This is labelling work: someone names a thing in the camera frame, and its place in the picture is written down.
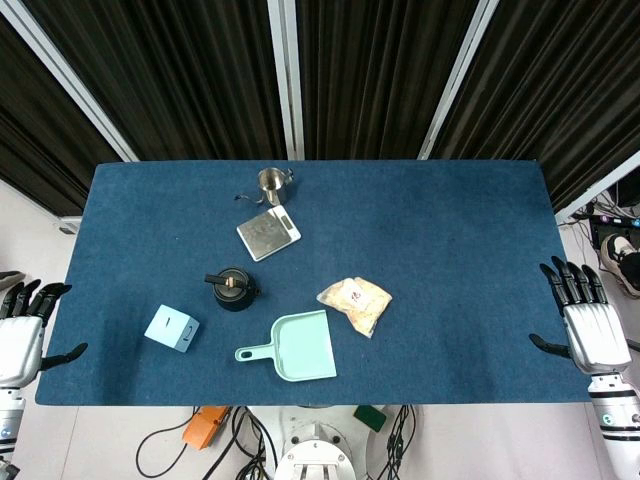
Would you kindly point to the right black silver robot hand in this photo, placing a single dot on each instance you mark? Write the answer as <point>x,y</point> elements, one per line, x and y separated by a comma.
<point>595,335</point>

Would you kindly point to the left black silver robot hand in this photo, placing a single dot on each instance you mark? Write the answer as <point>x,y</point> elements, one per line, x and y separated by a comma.
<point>20,345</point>

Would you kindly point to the black cast iron teapot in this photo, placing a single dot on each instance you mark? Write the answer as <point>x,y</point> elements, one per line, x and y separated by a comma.
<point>232,295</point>

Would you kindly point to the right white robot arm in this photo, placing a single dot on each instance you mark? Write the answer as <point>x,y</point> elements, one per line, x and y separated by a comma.
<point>617,420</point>

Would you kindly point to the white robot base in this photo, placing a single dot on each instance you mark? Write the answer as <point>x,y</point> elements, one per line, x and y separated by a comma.
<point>320,450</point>

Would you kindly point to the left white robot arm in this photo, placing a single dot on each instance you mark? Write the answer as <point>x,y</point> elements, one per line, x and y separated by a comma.
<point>9,425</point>

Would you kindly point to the black and white sneaker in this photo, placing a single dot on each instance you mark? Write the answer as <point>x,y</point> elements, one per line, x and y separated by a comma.
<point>620,257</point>

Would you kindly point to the black power strip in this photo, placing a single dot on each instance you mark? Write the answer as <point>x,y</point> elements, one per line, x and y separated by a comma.
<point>612,221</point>

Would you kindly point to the light blue foam cube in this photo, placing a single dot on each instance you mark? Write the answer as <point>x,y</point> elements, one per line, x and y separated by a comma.
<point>167,325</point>

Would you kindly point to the blue felt table cloth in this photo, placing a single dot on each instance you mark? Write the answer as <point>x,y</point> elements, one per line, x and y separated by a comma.
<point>450,300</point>

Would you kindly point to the dark pleated curtain panel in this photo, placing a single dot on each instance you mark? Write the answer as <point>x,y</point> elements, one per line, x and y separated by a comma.
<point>175,75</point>
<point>375,75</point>
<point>35,150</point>
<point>565,90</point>

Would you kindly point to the orange box device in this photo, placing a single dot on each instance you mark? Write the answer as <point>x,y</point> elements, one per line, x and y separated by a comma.
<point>202,425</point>

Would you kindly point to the dark green pad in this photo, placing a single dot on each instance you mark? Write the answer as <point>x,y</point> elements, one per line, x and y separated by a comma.
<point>371,417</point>

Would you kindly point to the clear bag of yellow snacks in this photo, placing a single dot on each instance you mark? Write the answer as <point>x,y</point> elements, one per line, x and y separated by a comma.
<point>357,302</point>

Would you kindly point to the silver digital kitchen scale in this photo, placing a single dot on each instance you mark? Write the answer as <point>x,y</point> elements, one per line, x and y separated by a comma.
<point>267,234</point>

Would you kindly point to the mint green plastic dustpan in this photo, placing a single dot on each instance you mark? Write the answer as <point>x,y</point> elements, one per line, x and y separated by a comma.
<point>305,347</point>

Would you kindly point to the steel gooseneck pour-over kettle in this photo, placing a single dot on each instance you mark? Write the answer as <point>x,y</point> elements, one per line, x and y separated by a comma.
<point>272,186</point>

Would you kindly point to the white metal frame post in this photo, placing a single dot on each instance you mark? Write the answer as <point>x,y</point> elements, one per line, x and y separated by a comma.
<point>457,80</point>
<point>75,85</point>
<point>286,75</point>
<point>600,185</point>

